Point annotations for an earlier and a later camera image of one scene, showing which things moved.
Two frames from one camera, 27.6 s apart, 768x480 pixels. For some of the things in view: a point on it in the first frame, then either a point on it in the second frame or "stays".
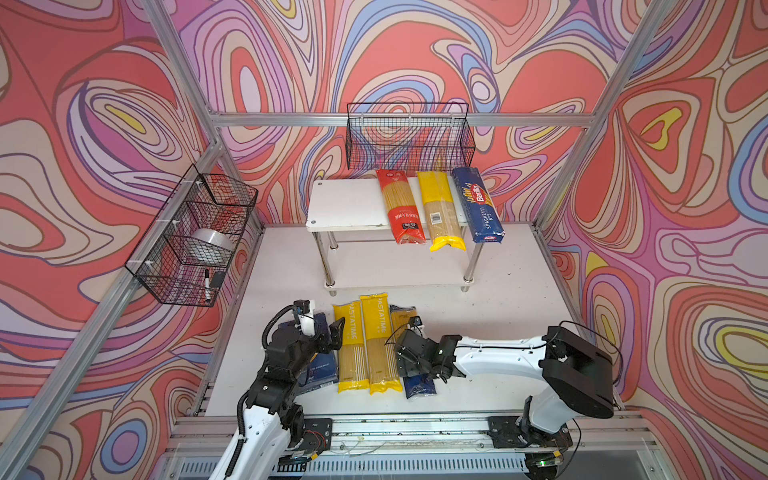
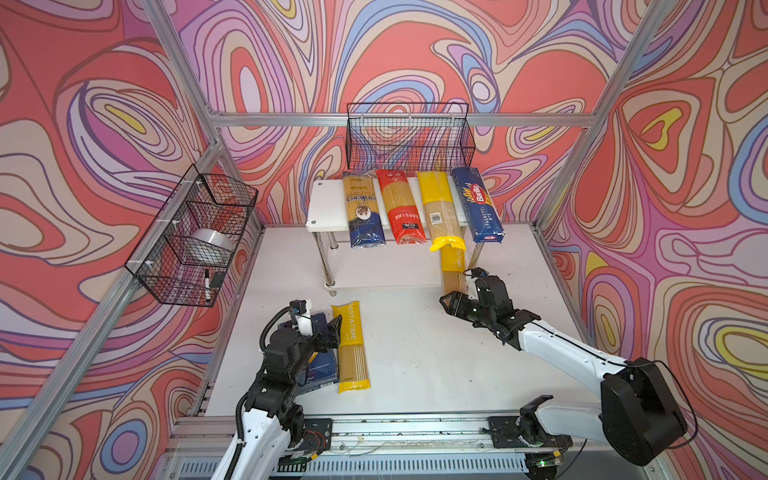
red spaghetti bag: (403, 207) stays
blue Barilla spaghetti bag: (480, 212) stays
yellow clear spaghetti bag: (440, 215) stays
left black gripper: (333, 338) stays
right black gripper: (410, 370) to (456, 304)
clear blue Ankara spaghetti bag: (400, 319) to (366, 228)
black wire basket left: (187, 254) stays
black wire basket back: (409, 136) stays
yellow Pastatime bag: (382, 366) to (453, 263)
